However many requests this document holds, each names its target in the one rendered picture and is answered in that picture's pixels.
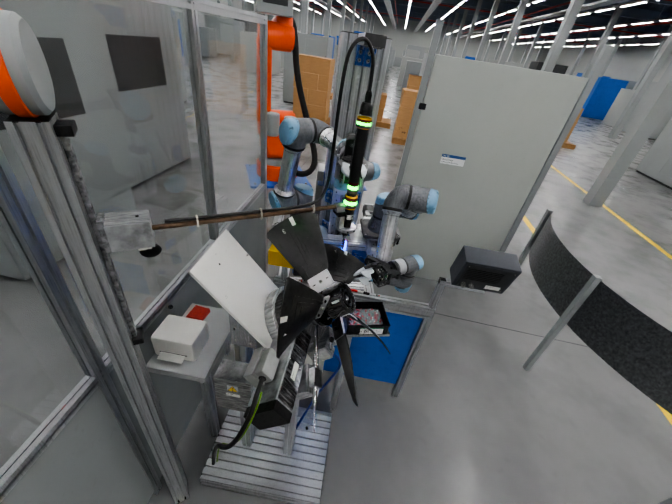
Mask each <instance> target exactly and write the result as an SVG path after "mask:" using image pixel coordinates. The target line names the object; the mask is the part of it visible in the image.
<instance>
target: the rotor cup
mask: <svg viewBox="0 0 672 504"><path fill-rule="evenodd" d="M319 293H320V294H321V295H323V296H327V295H330V299H329V301H328V303H327V305H326V307H325V309H324V311H323V314H322V315H321V317H320V318H317V319H315V321H316V323H317V324H319V325H320V326H322V327H326V326H329V325H331V323H332V322H333V319H336V318H337V317H338V316H340V317H342V316H344V315H346V316H347V314H352V313H354V312H355V310H356V301H355V297H354V294H353V292H352V290H351V289H350V287H349V286H348V285H347V284H346V283H344V282H341V283H338V285H335V286H333V287H328V288H326V289H324V290H323V291H321V292H319ZM346 295H348V297H349V300H347V299H346V297H345V296H346ZM336 300H339V302H337V303H334V304H332V302H334V301H336Z"/></svg>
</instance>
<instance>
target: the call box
mask: <svg viewBox="0 0 672 504"><path fill-rule="evenodd" d="M268 264H270V265H276V266H281V267H287V268H292V269H294V268H293V267H292V266H291V265H290V264H289V262H288V261H287V260H286V259H285V258H284V257H283V255H282V254H281V253H280V252H279V251H278V250H277V248H276V247H275V246H274V245H273V244H272V245H271V247H270V248H269V250H268Z"/></svg>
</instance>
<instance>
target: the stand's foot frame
mask: <svg viewBox="0 0 672 504"><path fill-rule="evenodd" d="M331 420H332V413H328V412H323V411H318V410H316V416H315V432H313V426H314V416H313V409H309V410H308V412H307V414H306V415H305V417H304V418H303V420H302V421H301V423H300V425H299V426H298V428H297V429H296V434H295V440H294V445H293V449H292V454H291V455H288V453H287V454H283V449H284V435H285V425H280V426H276V427H271V428H267V429H262V430H259V429H258V428H256V432H255V434H254V435H255V436H254V438H253V441H252V444H251V447H248V446H247V444H246V446H243V444H242V438H241V440H240V441H238V442H237V443H236V444H235V445H234V446H233V447H232V448H230V449H228V450H221V449H219V454H218V462H216V460H217V452H216V459H215V464H214V465H212V452H213V449H214V447H215V445H217V444H221V443H228V444H229V443H230V442H232V440H233V439H234V438H235V437H236V435H237V434H238V432H239V431H240V429H241V421H240V411H236V410H231V409H229V410H228V413H227V415H226V417H225V420H224V422H223V424H222V427H221V429H220V431H219V434H218V436H217V438H216V441H215V443H214V445H213V448H212V450H211V452H210V455H209V457H208V459H207V462H206V464H205V466H204V469H203V471H202V473H201V476H200V482H201V485H206V486H211V487H216V488H220V489H225V490H230V491H235V492H239V493H244V494H249V495H254V496H258V497H263V498H268V499H272V500H277V501H282V502H287V503H291V504H320V498H321V491H322V484H323V477H324V469H325V462H326V455H327V448H328V441H329V434H330V427H331ZM306 426H308V430H306Z"/></svg>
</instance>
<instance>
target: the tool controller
mask: <svg viewBox="0 0 672 504"><path fill-rule="evenodd" d="M521 273H522V270H521V266H520V263H519V260H518V256H517V255H516V254H510V253H505V252H499V251H493V250H488V249H482V248H477V247H471V246H465V245H464V246H463V248H462V249H461V251H460V252H459V254H458V256H457V257H456V259H455V261H454V262H453V264H452V266H451V267H450V276H451V284H452V285H455V286H461V287H462V288H464V287H466V288H469V289H477V290H482V291H488V292H493V293H499V294H502V293H503V292H504V291H505V290H506V289H507V288H508V287H509V286H510V285H511V284H512V283H513V281H514V280H515V279H516V278H517V277H518V276H519V275H520V274H521Z"/></svg>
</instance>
